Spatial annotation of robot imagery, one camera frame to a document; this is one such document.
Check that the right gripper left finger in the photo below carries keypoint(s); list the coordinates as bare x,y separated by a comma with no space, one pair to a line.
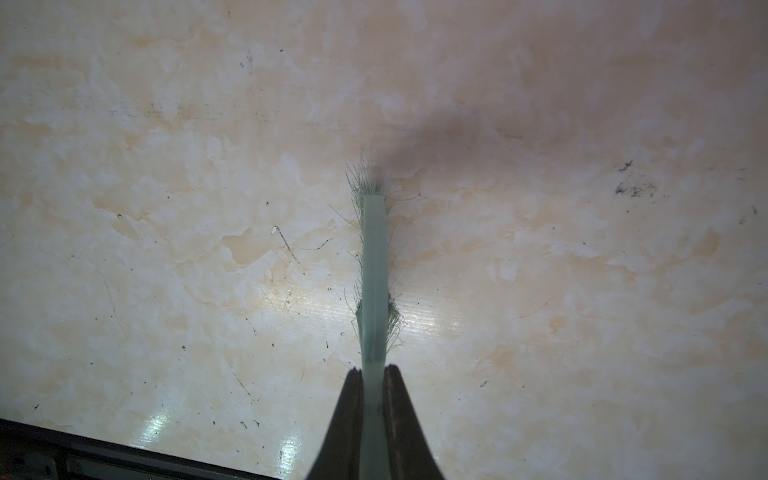
339,455

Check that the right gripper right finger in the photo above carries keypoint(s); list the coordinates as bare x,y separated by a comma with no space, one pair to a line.
408,452

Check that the green hand brush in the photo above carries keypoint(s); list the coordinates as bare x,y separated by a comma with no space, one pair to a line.
377,317

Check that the black base frame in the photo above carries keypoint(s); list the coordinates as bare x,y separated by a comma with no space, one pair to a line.
31,452

